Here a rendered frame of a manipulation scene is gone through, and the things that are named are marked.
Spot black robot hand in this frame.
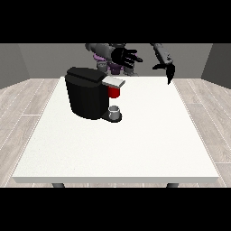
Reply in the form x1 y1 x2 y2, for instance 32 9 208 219
110 46 144 69
152 60 177 86

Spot pale grey machine lid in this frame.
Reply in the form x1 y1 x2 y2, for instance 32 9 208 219
101 75 126 89

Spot red pod holder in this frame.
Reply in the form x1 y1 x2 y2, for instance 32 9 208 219
107 86 121 99

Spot black coffee machine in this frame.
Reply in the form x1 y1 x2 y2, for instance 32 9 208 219
64 66 124 124

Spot grey robot trunk purple rings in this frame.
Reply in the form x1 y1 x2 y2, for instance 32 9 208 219
92 52 140 77

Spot small grey cup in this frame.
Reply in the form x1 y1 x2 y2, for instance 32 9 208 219
108 105 121 120

